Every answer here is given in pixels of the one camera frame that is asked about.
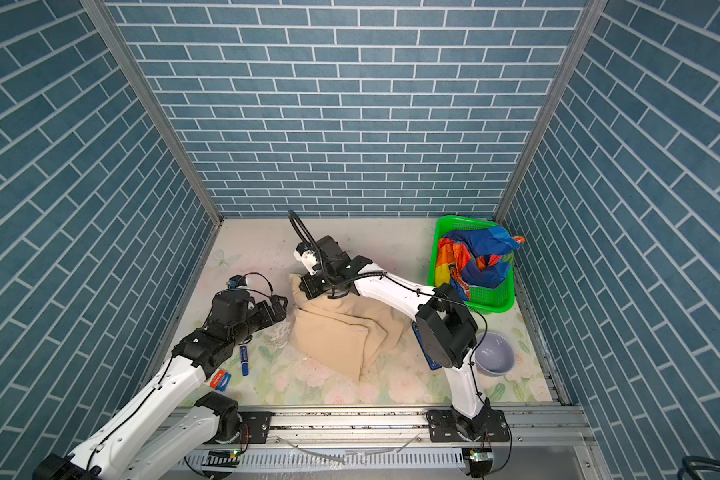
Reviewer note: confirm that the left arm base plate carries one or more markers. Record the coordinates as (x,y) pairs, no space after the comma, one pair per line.
(252,427)

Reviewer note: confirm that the multicolour shorts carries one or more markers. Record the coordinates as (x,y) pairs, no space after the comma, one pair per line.
(467,260)

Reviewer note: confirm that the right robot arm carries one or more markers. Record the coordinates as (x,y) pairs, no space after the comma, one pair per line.
(446,327)

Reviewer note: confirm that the aluminium front rail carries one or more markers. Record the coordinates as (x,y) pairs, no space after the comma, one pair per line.
(560,429)

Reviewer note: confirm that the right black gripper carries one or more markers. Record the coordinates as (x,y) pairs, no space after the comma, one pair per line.
(309,285)

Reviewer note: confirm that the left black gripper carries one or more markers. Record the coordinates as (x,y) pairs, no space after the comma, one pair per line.
(279,310)

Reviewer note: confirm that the beige shorts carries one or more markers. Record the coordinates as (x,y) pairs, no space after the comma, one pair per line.
(347,334)

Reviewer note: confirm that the white cable tie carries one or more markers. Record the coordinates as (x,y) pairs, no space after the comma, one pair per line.
(353,455)

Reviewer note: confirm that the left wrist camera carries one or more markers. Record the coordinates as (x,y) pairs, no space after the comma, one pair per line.
(229,307)

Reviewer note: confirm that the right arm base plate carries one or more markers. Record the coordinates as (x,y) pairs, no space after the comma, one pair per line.
(449,426)

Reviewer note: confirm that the grey bowl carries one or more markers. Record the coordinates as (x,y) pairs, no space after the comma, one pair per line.
(493,354)

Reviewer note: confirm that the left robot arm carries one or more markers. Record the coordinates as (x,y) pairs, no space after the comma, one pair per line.
(126,446)

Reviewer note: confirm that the red blue small packet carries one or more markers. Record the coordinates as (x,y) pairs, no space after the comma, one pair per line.
(220,380)

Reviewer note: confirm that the blue marker pen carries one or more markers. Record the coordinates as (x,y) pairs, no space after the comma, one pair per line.
(244,360)

